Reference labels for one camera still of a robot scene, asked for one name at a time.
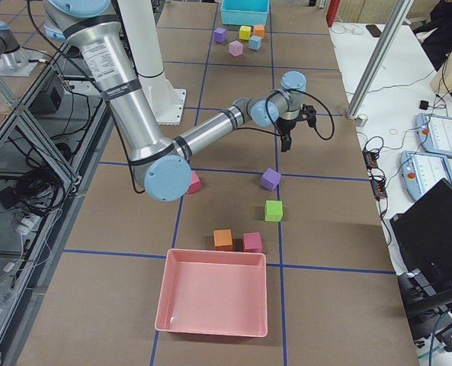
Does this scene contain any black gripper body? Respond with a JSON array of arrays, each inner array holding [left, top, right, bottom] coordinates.
[[276, 104, 316, 139]]

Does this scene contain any light blue block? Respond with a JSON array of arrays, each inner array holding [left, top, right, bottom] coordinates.
[[248, 35, 262, 51]]

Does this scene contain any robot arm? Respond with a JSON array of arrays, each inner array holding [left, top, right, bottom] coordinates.
[[43, 1, 307, 201], [0, 21, 35, 78]]

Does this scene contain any purple block right side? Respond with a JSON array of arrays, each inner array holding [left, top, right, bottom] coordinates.
[[261, 168, 281, 191]]

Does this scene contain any purple block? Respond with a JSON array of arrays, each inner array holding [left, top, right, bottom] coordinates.
[[213, 27, 227, 43], [261, 168, 281, 191]]

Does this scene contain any green block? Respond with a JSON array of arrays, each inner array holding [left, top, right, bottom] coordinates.
[[264, 200, 284, 222]]

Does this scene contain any light pink block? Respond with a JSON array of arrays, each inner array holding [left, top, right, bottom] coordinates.
[[228, 40, 244, 57]]

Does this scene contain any orange block left side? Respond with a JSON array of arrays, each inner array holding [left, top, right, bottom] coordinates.
[[252, 24, 265, 39]]

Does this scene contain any orange block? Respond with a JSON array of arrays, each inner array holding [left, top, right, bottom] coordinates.
[[213, 229, 233, 252], [252, 24, 265, 39]]

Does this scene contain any magenta block lone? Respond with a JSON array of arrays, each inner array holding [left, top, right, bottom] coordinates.
[[187, 171, 201, 194]]

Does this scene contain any yellow block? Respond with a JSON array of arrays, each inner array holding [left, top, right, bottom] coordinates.
[[239, 25, 252, 40]]

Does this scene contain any magenta block near tray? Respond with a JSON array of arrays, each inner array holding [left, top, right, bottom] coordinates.
[[243, 232, 263, 253]]

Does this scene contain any purple block left side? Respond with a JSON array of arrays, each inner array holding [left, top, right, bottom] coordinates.
[[213, 27, 227, 43]]

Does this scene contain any orange block right side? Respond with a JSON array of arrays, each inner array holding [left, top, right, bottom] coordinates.
[[213, 229, 233, 252]]

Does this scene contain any blue tray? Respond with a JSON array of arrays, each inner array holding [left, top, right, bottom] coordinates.
[[220, 0, 270, 26]]

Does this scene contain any teach pendant near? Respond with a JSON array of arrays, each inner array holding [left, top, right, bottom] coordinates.
[[400, 150, 452, 201]]

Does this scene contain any teach pendant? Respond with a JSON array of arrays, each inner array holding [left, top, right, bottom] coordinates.
[[415, 113, 452, 158], [400, 150, 452, 201]]

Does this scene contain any teach pendant far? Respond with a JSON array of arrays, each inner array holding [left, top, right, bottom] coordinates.
[[415, 113, 452, 158]]

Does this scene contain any pink tray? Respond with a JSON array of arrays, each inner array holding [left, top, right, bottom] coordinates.
[[155, 249, 268, 338]]

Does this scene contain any black monitor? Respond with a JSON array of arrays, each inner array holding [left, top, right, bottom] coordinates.
[[390, 178, 452, 283]]

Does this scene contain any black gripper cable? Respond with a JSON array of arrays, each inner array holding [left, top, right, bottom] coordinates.
[[240, 89, 335, 141]]

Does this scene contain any aluminium frame post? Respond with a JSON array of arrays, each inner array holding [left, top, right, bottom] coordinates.
[[345, 0, 414, 127]]

